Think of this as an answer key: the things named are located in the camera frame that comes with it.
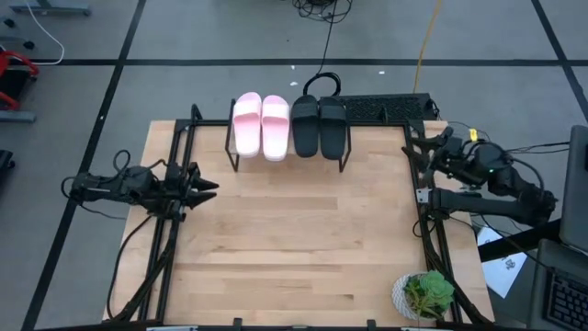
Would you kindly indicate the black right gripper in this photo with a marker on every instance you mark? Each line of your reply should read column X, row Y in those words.
column 449, row 158

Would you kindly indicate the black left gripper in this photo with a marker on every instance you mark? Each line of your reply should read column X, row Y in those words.
column 177, row 193

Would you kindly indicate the pink rubber slide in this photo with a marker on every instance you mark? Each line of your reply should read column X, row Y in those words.
column 246, row 124
column 275, row 128

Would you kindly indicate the black rubber slide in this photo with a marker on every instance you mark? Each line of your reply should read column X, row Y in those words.
column 332, row 128
column 305, row 125

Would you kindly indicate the wooden shelf with black frame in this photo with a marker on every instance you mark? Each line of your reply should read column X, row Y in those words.
column 290, row 138

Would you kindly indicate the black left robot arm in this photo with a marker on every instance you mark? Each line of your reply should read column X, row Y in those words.
column 128, row 186

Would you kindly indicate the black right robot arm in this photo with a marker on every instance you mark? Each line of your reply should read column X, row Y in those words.
column 482, row 204

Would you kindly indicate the black metal bar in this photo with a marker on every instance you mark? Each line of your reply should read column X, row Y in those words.
column 519, row 239

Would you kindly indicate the green succulent in white pot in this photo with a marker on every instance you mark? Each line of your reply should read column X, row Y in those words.
column 429, row 294

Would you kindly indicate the white paper sheet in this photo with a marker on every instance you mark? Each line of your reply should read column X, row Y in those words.
column 505, row 271

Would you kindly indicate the grey laptop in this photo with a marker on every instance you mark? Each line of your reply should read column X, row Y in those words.
column 576, row 193

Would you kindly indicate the black chair base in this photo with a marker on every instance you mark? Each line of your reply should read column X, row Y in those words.
column 4, row 161

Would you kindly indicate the red metal cart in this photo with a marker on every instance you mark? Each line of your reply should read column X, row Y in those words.
column 18, row 57

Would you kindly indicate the black caster wheel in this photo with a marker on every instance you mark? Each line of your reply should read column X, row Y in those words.
column 9, row 22
column 28, row 44

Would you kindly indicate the grey desk foot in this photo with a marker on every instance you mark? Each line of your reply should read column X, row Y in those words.
column 55, row 7

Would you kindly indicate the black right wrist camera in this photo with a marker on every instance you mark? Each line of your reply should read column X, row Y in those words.
column 448, row 132

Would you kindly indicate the black metal table frame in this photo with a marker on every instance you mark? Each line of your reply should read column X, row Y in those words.
column 209, row 122

